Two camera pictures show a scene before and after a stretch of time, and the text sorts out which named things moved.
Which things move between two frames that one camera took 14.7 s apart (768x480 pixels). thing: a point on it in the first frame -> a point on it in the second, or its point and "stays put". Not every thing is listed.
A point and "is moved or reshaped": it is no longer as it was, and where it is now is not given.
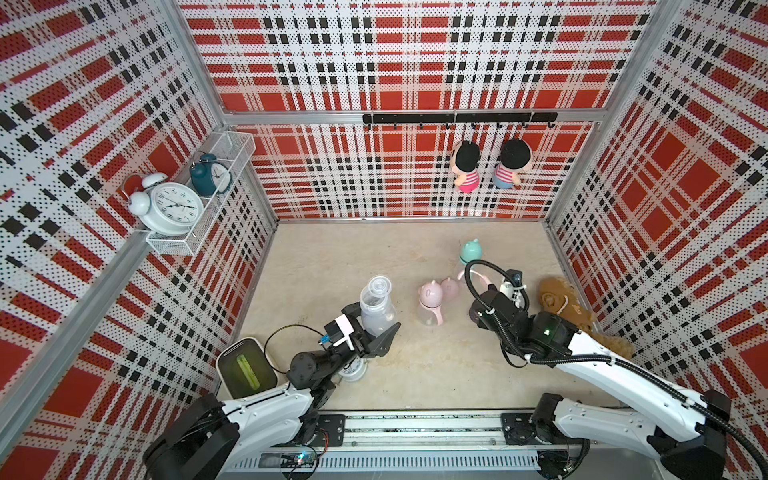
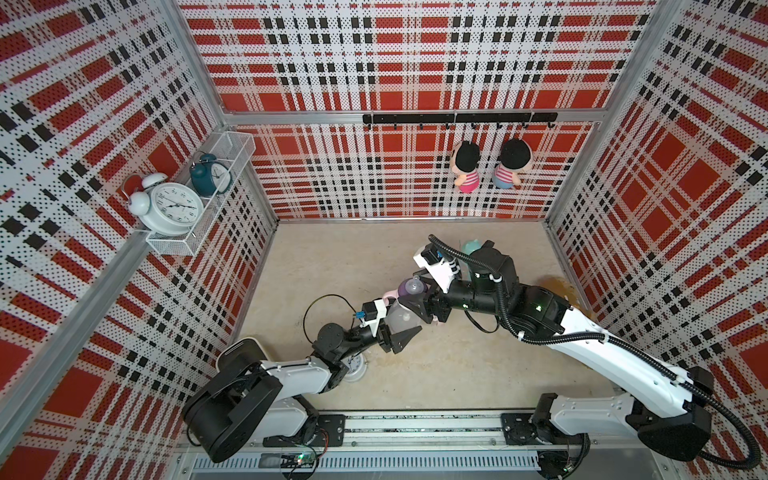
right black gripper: (477, 320) -> (435, 294)
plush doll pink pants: (465, 160) stays put
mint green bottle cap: (471, 250) stays put
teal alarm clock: (209, 176) stays put
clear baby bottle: (377, 311) is moved or reshaped
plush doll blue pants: (514, 156) stays put
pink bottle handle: (476, 272) is moved or reshaped
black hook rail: (523, 118) stays put
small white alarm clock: (355, 370) stays put
